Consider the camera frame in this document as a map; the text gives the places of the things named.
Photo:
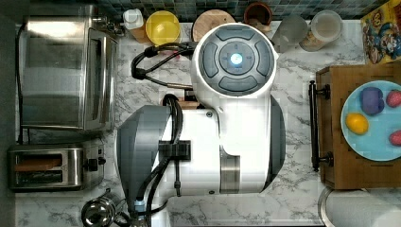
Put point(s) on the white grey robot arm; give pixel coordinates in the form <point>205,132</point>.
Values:
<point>233,143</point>

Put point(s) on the black toaster lever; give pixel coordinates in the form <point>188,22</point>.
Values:
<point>93,163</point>

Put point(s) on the stainless steel toaster oven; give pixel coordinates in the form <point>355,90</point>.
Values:
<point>68,68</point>

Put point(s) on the stainless steel slot toaster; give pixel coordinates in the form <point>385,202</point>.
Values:
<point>36,168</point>

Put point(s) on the bamboo cutting board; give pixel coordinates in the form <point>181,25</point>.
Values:
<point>187,102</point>

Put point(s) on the yellow bowl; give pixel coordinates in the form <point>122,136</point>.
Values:
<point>163,27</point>

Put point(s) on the brown wooden utensil cup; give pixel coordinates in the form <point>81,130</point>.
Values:
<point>259,15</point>

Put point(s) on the white cap bottle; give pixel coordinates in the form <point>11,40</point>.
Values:
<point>133,19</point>

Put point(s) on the frosted plastic cup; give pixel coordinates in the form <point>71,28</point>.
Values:
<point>291,31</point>

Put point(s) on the clear cereal storage jar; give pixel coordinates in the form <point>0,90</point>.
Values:
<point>324,28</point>

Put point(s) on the yellow toy lemon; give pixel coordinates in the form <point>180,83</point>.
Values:
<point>357,123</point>

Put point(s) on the wooden tray box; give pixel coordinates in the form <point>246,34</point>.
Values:
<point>340,166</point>

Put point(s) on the steel sink rim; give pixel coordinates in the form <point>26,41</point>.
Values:
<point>379,207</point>

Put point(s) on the purple toy plum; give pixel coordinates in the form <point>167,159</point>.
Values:
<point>371,99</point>

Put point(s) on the light blue plate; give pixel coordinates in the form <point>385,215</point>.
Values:
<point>374,144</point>

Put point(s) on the red toy strawberry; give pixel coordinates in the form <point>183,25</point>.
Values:
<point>395,138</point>
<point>393,98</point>

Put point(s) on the yellow cereal box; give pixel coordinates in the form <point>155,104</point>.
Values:
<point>381,33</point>

